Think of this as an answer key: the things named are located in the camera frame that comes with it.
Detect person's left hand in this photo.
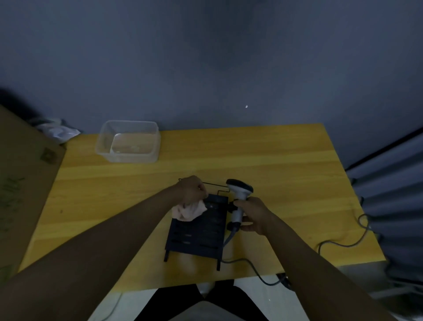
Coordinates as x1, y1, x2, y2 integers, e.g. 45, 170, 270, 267
171, 175, 209, 207

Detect person's right hand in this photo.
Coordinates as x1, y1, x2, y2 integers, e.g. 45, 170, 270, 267
234, 197, 277, 236

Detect grey handheld barcode scanner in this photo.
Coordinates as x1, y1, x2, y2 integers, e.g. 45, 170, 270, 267
225, 179, 254, 247

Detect pink cloth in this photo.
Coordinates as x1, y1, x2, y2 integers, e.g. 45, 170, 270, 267
172, 200, 208, 222

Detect person's left forearm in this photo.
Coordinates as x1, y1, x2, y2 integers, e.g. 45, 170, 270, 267
0, 185, 179, 321

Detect person's right forearm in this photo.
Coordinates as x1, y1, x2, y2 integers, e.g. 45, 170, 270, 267
264, 213, 395, 321

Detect black metal slotted stand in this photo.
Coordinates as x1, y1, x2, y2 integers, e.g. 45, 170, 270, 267
164, 178, 230, 272

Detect clear plastic container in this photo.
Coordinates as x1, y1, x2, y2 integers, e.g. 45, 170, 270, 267
95, 120, 162, 164

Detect person's legs in black trousers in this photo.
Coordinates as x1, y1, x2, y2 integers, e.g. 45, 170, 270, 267
134, 279, 270, 321

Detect grey pleated curtain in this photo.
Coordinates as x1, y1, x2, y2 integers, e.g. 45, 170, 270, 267
345, 127, 423, 298

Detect crumpled white plastic bag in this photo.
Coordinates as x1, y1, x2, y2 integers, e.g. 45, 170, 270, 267
34, 118, 82, 145

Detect brown cardboard box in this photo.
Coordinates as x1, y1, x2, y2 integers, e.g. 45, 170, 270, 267
0, 105, 67, 286

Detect grey scanner cable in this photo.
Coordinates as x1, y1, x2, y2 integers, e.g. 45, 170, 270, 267
220, 214, 371, 292

